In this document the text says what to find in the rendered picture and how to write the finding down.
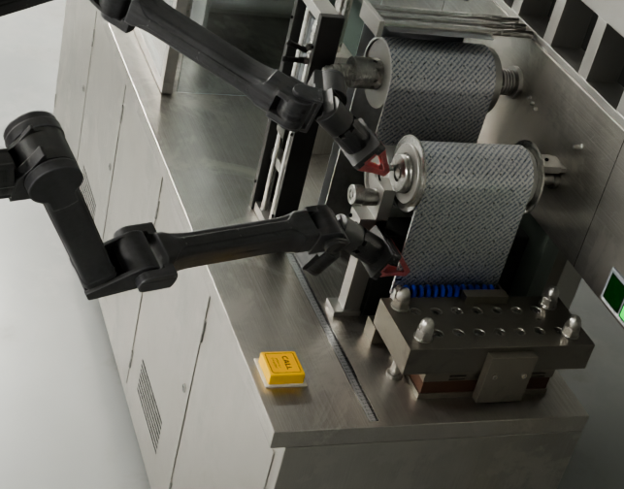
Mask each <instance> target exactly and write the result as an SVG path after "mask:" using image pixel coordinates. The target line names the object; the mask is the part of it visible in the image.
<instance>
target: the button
mask: <svg viewBox="0 0 624 489"><path fill-rule="evenodd" d="M259 364H260V366H261V369H262V371H263V374H264V376H265V377H266V380H267V382H268V384H289V383H303V381H304V378H305V373H304V371H303V368H302V366H301V364H300V362H299V360H298V357H297V355H296V353H295V351H281V352H261V353H260V357H259Z"/></svg>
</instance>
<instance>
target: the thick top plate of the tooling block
mask: <svg viewBox="0 0 624 489"><path fill-rule="evenodd" d="M541 298H542V296H524V297H509V298H508V301H507V303H506V304H464V302H463V301H462V299H461V298H460V297H421V298H411V300H410V304H409V307H410V309H409V311H407V312H398V311H395V310H394V309H392V308H391V302H392V301H393V300H392V298H380V300H379V303H378V309H377V312H376V315H375V319H374V324H375V326H376V328H377V329H378V332H379V334H380V336H381V337H382V339H383V341H384V343H385V345H386V346H387V348H388V350H389V352H390V354H391V355H392V357H393V359H394V361H395V363H396V365H397V366H398V368H399V370H400V372H401V374H402V375H427V374H455V373H481V370H482V367H483V364H484V362H485V359H486V356H487V354H488V352H504V351H535V353H536V354H537V355H538V357H539V358H538V360H537V363H536V365H535V368H534V369H533V371H536V370H564V369H585V367H586V365H587V362H588V360H589V358H590V355H591V353H592V351H593V348H594V346H595V344H594V343H593V342H592V341H591V339H590V338H589V337H588V335H587V334H586V333H585V331H584V330H583V329H582V328H581V326H580V332H579V337H578V339H577V340H569V339H567V338H565V337H564V336H562V334H561V329H562V328H563V327H564V325H565V322H566V321H568V319H569V317H570V316H572V314H571V313H570V312H569V310H568V309H567V308H566V306H565V305H564V304H563V302H562V301H561V300H560V298H559V297H558V302H557V305H556V306H557V308H556V310H546V309H544V308H543V307H541V306H540V304H539V301H540V299H541ZM425 317H431V318H432V319H433V320H434V324H435V326H434V333H433V336H432V337H433V340H432V342H430V343H422V342H418V341H417V340H416V339H415V338H414V337H413V334H414V332H415V331H416V330H417V327H418V324H420V322H421V320H422V319H423V318H425Z"/></svg>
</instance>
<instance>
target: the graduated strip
mask: <svg viewBox="0 0 624 489"><path fill-rule="evenodd" d="M285 255H286V257H287V259H288V261H289V263H290V265H291V267H292V269H293V271H294V273H295V275H296V277H297V278H298V280H299V282H300V284H301V286H302V288H303V290H304V292H305V294H306V296H307V298H308V300H309V302H310V304H311V306H312V309H313V311H314V313H315V315H316V317H317V319H318V321H319V323H320V325H321V327H322V329H323V331H324V333H325V335H326V337H327V339H328V341H329V343H330V344H331V346H332V348H333V350H334V352H335V354H336V356H337V358H338V360H339V362H340V364H341V366H342V368H343V370H344V372H345V375H346V377H347V379H348V381H349V383H350V385H351V387H352V389H353V391H354V393H355V395H356V397H357V399H358V401H359V404H360V406H361V408H362V409H363V411H364V413H365V415H366V417H367V419H368V421H369V422H380V421H379V419H378V416H377V414H376V412H375V410H374V409H373V407H372V405H371V403H370V401H369V399H368V397H367V395H366V393H365V391H364V389H363V387H362V385H361V383H360V381H359V379H358V377H357V375H356V373H355V371H354V369H353V368H352V366H351V364H350V362H349V360H348V358H347V356H346V354H345V352H344V350H343V348H342V346H341V344H340V342H339V340H338V338H337V336H336V334H335V332H334V330H333V328H332V326H331V324H330V322H329V320H328V318H327V316H326V314H325V312H324V310H323V308H322V306H321V304H320V303H319V301H318V299H317V297H316V296H315V294H314V292H313V290H312V287H311V285H310V283H309V281H308V279H307V277H306V275H305V273H304V271H303V269H302V267H301V265H300V263H299V262H298V260H297V258H296V256H295V254H294V253H285Z"/></svg>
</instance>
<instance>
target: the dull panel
mask: <svg viewBox="0 0 624 489"><path fill-rule="evenodd" d="M519 225H520V226H521V227H522V228H523V230H524V231H525V232H526V234H527V235H528V236H529V241H528V243H527V245H526V248H525V251H524V253H523V256H522V259H521V262H520V264H519V267H518V270H517V272H516V275H515V278H514V280H513V283H512V286H511V289H510V291H509V297H524V296H541V295H542V292H543V289H544V287H545V284H546V281H547V279H548V276H549V274H550V271H551V269H552V266H553V263H554V261H555V258H556V256H557V253H558V251H559V248H558V247H557V246H556V244H555V243H554V242H553V241H552V240H551V239H550V238H549V237H548V235H547V234H546V233H545V232H544V230H543V229H542V228H541V226H540V225H539V223H538V222H537V221H536V219H535V218H533V217H532V215H531V214H530V213H527V214H523V215H522V218H521V221H520V223H519Z"/></svg>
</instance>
